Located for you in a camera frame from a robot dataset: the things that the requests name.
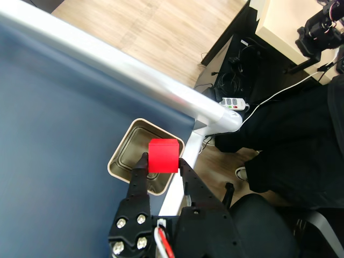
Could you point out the red cube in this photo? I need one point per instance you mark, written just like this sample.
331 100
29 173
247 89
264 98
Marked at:
164 156

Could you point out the dark blue table mat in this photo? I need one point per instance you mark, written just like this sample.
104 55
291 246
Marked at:
67 134

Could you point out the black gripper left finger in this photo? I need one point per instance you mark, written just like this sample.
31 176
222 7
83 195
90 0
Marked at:
134 215

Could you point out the black office chair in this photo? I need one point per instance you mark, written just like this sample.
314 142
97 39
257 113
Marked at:
258 225

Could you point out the person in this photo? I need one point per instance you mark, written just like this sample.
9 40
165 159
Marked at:
290 139

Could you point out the square metal container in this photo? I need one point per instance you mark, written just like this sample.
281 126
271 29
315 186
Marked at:
129 150

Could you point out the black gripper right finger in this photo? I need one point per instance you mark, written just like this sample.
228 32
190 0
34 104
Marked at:
207 231

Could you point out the beige desk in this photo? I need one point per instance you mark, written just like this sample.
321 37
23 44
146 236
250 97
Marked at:
279 35

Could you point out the white power strip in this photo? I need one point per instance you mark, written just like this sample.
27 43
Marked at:
233 103

